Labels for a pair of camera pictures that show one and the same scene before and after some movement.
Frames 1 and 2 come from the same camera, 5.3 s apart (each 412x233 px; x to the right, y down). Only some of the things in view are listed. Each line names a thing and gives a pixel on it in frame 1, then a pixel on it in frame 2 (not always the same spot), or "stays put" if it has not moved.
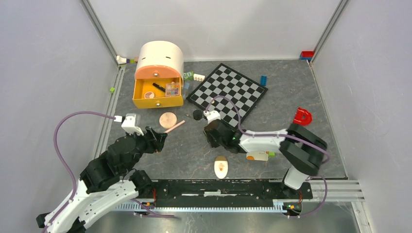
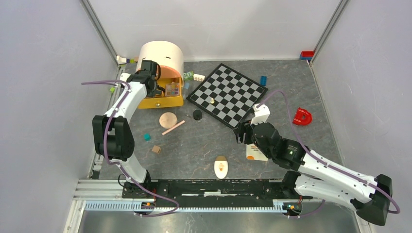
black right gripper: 212,143 → 244,126
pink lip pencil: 174,126 stays put
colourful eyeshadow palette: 172,89 stays put
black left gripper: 155,140 → 152,94
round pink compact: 167,119 stays put
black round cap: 197,114 stays put
